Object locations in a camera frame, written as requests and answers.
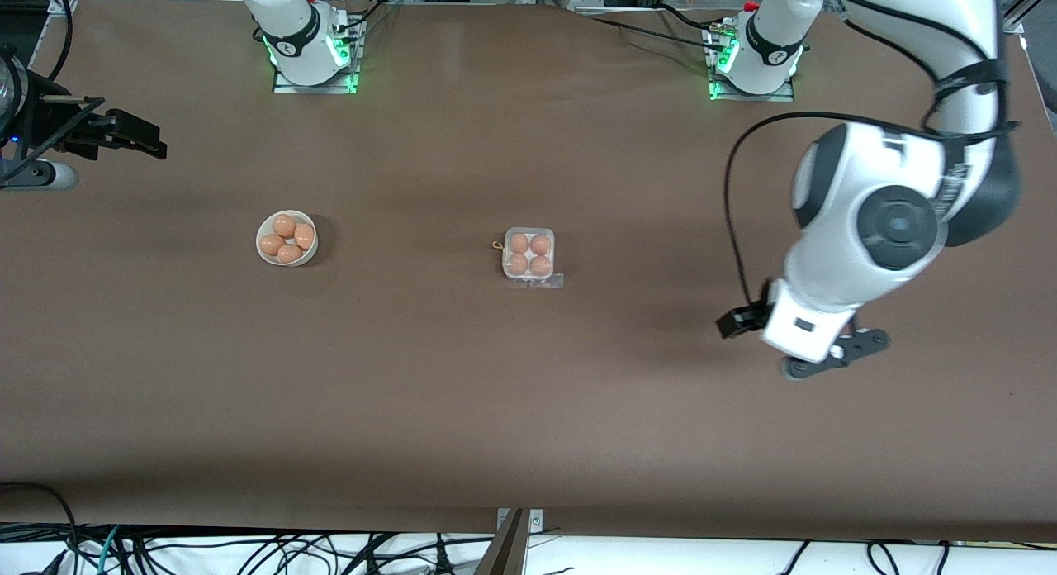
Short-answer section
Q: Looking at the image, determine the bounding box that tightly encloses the clear plastic egg box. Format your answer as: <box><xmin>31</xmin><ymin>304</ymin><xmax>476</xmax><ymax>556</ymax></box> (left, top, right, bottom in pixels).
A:
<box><xmin>501</xmin><ymin>226</ymin><xmax>565</xmax><ymax>291</ymax></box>

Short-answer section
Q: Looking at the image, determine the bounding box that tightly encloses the white round bowl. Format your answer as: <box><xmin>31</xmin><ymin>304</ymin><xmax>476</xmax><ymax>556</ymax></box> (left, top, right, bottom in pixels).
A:
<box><xmin>255</xmin><ymin>209</ymin><xmax>320</xmax><ymax>267</ymax></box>

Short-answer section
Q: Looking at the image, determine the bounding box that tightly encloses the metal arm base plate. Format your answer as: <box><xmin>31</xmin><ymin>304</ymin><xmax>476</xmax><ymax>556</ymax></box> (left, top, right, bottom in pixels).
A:
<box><xmin>708</xmin><ymin>21</ymin><xmax>796</xmax><ymax>103</ymax></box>
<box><xmin>272</xmin><ymin>12</ymin><xmax>362</xmax><ymax>95</ymax></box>

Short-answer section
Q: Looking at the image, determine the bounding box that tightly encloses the silver metal table bracket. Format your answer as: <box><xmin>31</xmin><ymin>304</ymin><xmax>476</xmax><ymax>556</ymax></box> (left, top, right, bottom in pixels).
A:
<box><xmin>495</xmin><ymin>507</ymin><xmax>544</xmax><ymax>539</ymax></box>

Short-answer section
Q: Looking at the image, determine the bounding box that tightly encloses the long black base cable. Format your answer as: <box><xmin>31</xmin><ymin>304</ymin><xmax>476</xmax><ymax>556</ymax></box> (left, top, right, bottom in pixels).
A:
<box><xmin>590</xmin><ymin>16</ymin><xmax>729</xmax><ymax>55</ymax></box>

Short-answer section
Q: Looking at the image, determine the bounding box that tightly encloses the short black base cable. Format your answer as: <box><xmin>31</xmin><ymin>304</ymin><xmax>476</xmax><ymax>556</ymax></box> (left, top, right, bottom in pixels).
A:
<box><xmin>656</xmin><ymin>2</ymin><xmax>729</xmax><ymax>34</ymax></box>

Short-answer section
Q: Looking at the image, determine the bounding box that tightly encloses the dark camera stand pole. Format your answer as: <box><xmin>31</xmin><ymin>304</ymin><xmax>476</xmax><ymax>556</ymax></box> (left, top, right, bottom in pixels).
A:
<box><xmin>473</xmin><ymin>509</ymin><xmax>530</xmax><ymax>575</ymax></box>

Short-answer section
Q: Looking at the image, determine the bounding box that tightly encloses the black looped cable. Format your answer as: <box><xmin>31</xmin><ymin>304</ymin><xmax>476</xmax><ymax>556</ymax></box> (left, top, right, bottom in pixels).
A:
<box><xmin>0</xmin><ymin>481</ymin><xmax>80</xmax><ymax>575</ymax></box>

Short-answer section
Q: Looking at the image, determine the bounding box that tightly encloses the teal cable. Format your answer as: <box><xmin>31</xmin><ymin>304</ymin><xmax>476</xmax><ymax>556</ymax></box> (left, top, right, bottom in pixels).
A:
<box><xmin>96</xmin><ymin>525</ymin><xmax>121</xmax><ymax>575</ymax></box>

